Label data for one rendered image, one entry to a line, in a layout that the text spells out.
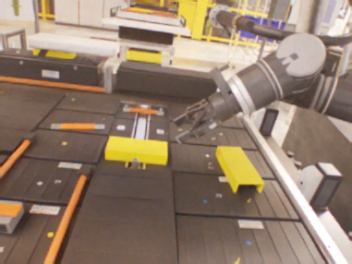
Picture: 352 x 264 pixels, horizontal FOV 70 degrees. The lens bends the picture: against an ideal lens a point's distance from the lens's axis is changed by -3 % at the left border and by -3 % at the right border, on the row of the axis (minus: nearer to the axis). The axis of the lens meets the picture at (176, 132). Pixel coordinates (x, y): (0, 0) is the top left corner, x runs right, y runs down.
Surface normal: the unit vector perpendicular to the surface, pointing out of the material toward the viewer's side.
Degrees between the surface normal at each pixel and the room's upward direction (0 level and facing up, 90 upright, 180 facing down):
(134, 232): 0
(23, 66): 90
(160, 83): 90
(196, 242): 0
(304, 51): 58
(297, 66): 63
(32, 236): 0
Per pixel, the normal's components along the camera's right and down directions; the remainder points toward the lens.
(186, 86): 0.05, 0.48
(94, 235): 0.14, -0.87
